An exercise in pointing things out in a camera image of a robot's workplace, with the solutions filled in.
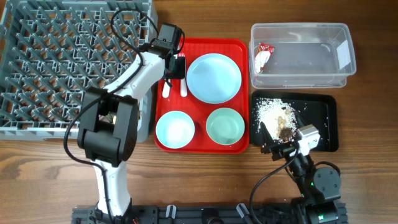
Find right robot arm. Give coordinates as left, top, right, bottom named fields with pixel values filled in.
left=249, top=112, right=348, bottom=223

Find grey dishwasher rack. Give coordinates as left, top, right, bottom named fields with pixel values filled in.
left=1, top=1, right=158, bottom=141

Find clear plastic bin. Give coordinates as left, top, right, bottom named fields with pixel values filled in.
left=249, top=22, right=357, bottom=89

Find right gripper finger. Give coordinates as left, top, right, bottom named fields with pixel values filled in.
left=260, top=121, right=277, bottom=154
left=294, top=111, right=308, bottom=128

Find red snack wrapper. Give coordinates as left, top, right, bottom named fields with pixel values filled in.
left=254, top=43, right=275, bottom=73

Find large light blue plate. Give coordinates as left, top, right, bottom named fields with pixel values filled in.
left=187, top=53, right=242, bottom=104

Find small light blue saucer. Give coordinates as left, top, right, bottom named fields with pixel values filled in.
left=155, top=111, right=195, bottom=149

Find red plastic tray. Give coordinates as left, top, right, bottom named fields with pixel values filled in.
left=155, top=37, right=250, bottom=154

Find black waste tray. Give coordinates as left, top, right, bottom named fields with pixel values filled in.
left=249, top=90, right=339, bottom=152

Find white plastic spoon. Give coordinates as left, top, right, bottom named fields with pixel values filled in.
left=162, top=79, right=171, bottom=98

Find rice and food leftovers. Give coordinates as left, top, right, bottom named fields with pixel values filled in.
left=258, top=99, right=299, bottom=144

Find green bowl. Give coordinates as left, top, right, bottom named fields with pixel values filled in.
left=206, top=108, right=245, bottom=146

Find black cable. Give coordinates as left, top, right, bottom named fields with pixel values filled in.
left=248, top=149, right=299, bottom=224
left=63, top=8, right=187, bottom=215

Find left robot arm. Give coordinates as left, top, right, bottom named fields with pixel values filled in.
left=78, top=24, right=185, bottom=223

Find right black cable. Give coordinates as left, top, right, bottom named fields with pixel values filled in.
left=248, top=149, right=299, bottom=224

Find left black cable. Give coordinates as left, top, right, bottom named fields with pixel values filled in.
left=63, top=8, right=187, bottom=215

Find white plastic fork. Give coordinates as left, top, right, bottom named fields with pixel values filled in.
left=177, top=53, right=188, bottom=97

